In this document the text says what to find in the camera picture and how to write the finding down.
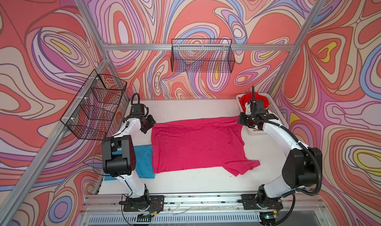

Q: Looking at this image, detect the aluminium frame profile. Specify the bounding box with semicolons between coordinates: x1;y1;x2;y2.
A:
0;0;337;226

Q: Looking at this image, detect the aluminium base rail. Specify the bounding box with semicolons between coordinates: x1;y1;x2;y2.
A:
76;192;334;226

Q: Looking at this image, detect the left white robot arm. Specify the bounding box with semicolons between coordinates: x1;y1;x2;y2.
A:
102;93;156;212

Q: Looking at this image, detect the black wire basket wall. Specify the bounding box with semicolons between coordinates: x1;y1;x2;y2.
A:
60;70;127;140
170;38;236;73

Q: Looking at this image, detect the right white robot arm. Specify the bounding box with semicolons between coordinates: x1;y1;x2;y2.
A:
238;89;323;210

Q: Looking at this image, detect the black wire basket back wall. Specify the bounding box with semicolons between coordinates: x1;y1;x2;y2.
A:
170;38;236;73

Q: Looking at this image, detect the magenta t shirt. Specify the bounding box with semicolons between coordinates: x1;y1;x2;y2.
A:
151;117;260;176

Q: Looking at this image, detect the folded teal t shirt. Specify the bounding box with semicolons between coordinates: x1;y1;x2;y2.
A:
104;145;155;180

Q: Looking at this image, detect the black wire basket left wall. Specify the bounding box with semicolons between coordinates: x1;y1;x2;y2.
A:
60;70;127;140

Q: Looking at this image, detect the white plastic laundry basket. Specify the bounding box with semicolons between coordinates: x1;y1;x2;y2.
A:
236;93;289;135

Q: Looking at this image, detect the red t shirt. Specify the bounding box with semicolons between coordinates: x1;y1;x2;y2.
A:
240;92;270;112

